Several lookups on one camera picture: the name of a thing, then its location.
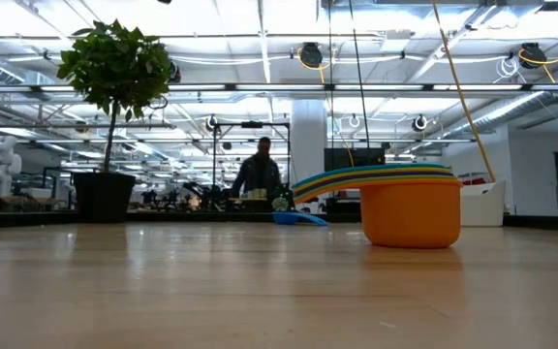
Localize black background robot arms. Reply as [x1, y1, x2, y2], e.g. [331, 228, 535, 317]
[181, 181, 227, 212]

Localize yellow hanging cable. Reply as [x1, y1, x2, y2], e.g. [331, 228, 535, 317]
[431, 0, 498, 183]

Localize thin black hanging cable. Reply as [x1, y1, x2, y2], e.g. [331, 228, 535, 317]
[327, 0, 334, 149]

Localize green plant in black pot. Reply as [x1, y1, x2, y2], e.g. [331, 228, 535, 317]
[55, 18, 173, 224]

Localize small blue measuring cup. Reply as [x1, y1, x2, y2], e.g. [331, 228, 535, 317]
[272, 211, 329, 228]

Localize person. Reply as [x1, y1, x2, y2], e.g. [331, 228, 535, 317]
[230, 136, 283, 199]

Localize turquoise measuring cup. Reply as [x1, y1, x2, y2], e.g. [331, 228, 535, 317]
[292, 163, 452, 191]

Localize black rectangular monitor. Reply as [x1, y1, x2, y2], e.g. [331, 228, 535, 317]
[324, 147, 387, 172]

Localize purple measuring cup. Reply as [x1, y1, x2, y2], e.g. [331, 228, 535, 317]
[292, 170, 457, 198]

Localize white humanoid robot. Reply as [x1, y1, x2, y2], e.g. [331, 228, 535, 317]
[0, 135, 23, 198]

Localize white plastic basket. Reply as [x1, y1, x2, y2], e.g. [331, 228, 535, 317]
[460, 179, 507, 227]

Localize orange measuring cup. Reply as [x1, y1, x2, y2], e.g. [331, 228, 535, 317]
[292, 177, 463, 249]

